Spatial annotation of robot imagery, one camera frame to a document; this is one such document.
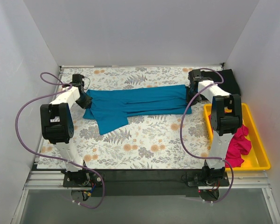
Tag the yellow plastic tray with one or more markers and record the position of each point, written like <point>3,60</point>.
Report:
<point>257,158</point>

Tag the magenta pink t shirt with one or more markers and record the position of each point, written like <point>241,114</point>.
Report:
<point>238,146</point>

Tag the floral patterned table mat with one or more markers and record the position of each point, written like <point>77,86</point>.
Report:
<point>156,141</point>

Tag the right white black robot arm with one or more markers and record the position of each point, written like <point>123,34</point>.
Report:
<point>225,120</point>

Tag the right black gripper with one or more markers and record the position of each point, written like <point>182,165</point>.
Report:
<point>191,96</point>

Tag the teal blue t shirt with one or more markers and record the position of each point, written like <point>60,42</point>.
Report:
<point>111,109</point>

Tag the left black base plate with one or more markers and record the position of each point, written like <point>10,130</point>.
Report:
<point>82,178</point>

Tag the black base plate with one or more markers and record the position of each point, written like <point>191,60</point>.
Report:
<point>196,178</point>
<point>82,178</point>

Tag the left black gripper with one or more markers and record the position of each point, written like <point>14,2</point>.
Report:
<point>86,102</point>

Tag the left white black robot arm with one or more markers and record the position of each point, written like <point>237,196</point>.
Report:
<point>58,128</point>

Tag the aluminium frame rail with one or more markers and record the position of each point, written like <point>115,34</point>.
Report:
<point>54,180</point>

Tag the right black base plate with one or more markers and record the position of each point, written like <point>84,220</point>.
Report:
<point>196,178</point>

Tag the folded black t shirt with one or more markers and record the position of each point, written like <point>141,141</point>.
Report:
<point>229,85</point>

